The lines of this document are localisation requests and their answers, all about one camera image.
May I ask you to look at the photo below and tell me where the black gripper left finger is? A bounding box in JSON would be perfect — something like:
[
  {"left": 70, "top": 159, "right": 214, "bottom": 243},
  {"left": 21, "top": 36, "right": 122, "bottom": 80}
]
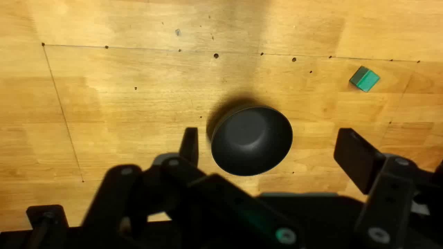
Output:
[{"left": 179, "top": 127, "right": 200, "bottom": 166}]

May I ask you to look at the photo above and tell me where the black bowl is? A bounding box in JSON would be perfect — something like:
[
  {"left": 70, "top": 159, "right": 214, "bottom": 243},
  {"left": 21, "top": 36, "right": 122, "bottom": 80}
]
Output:
[{"left": 211, "top": 105, "right": 294, "bottom": 175}]

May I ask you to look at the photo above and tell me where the green block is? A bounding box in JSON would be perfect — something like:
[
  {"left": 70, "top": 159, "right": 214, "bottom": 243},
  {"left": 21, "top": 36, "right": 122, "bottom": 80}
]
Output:
[{"left": 349, "top": 66, "right": 380, "bottom": 91}]

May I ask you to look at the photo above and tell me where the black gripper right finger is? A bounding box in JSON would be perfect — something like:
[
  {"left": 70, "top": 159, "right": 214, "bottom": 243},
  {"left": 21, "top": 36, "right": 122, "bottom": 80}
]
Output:
[{"left": 334, "top": 127, "right": 385, "bottom": 193}]

